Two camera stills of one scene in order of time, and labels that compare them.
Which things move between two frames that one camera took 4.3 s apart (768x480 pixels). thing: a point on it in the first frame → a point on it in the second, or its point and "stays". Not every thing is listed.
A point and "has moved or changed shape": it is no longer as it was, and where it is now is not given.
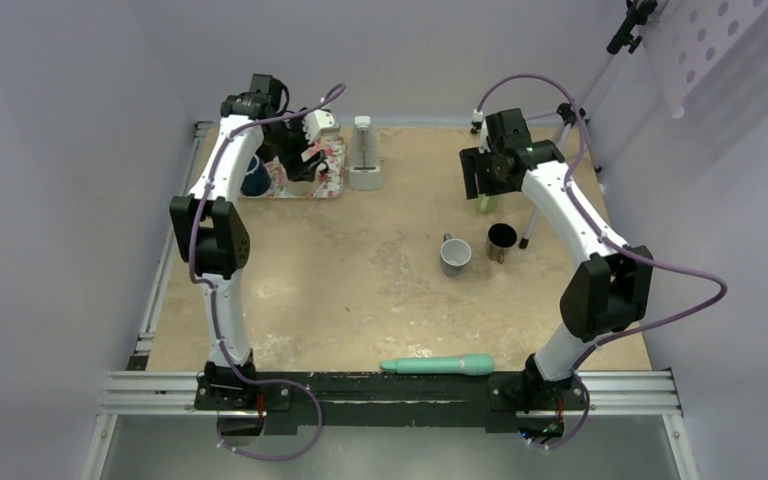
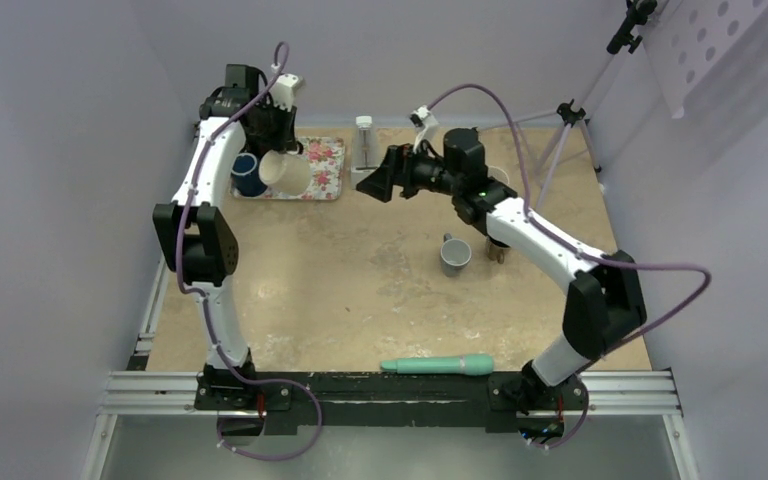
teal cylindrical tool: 477,364 stays
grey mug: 455,253 stays
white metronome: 365,172 stays
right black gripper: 473,162 → 399,167
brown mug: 500,236 stays
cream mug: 301,189 has moved or changed shape
